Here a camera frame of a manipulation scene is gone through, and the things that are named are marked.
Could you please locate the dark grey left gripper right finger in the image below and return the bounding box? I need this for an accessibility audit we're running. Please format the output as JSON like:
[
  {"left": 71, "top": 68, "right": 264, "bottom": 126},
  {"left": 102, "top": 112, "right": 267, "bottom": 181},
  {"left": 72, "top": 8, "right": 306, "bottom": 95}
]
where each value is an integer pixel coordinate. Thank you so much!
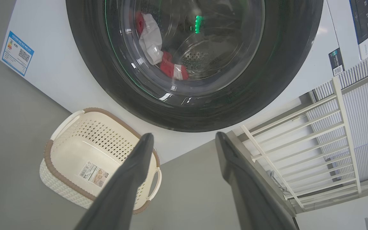
[{"left": 215, "top": 131, "right": 296, "bottom": 230}]

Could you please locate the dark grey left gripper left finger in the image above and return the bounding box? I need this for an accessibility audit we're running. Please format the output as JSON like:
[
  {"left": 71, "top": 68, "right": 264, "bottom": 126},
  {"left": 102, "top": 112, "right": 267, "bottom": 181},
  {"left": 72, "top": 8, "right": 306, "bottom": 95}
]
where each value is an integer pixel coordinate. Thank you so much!
[{"left": 74, "top": 133, "right": 154, "bottom": 230}]

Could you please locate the white and red garment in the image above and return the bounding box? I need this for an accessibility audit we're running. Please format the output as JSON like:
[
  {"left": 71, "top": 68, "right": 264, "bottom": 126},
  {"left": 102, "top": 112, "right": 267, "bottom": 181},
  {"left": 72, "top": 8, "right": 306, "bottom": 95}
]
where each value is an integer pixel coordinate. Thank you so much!
[{"left": 135, "top": 11, "right": 164, "bottom": 65}]

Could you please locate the printed product label sticker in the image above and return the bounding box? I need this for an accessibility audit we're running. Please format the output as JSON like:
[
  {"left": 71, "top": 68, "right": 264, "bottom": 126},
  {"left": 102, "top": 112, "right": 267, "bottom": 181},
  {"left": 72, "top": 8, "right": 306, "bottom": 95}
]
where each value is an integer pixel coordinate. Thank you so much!
[{"left": 79, "top": 161, "right": 109, "bottom": 188}]

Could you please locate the cream perforated laundry basket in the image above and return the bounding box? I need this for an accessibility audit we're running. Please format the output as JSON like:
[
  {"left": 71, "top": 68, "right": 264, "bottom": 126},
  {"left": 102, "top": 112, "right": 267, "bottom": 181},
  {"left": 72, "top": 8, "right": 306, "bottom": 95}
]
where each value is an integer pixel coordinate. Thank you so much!
[{"left": 39, "top": 107, "right": 162, "bottom": 215}]

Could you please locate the white front-load washing machine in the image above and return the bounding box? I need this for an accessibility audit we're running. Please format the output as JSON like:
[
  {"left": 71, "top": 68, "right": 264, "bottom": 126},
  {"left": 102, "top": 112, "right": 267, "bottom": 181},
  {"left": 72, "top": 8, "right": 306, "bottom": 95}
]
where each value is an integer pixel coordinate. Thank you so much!
[{"left": 0, "top": 0, "right": 368, "bottom": 165}]

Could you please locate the stainless steel washing machine drum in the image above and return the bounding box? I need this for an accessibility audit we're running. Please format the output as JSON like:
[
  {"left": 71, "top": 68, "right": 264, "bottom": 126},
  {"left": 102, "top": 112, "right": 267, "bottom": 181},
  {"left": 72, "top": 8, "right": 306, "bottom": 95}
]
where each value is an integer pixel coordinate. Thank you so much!
[{"left": 120, "top": 0, "right": 265, "bottom": 88}]

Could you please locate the white barred gate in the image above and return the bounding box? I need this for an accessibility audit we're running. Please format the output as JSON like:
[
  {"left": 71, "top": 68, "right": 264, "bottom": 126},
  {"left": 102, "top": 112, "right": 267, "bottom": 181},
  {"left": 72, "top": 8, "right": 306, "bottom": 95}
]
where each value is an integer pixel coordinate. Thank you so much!
[{"left": 240, "top": 76, "right": 362, "bottom": 210}]

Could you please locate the black QR code sticker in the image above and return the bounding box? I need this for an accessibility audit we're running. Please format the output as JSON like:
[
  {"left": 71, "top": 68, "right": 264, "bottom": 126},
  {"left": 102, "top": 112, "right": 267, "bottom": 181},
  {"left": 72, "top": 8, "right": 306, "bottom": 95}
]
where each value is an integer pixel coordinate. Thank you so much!
[{"left": 328, "top": 48, "right": 345, "bottom": 76}]

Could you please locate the blue energy label sticker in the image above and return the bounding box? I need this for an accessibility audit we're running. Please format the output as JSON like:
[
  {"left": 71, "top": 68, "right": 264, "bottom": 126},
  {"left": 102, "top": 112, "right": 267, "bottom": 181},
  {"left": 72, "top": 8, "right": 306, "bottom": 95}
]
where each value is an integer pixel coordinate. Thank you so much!
[{"left": 0, "top": 31, "right": 35, "bottom": 77}]

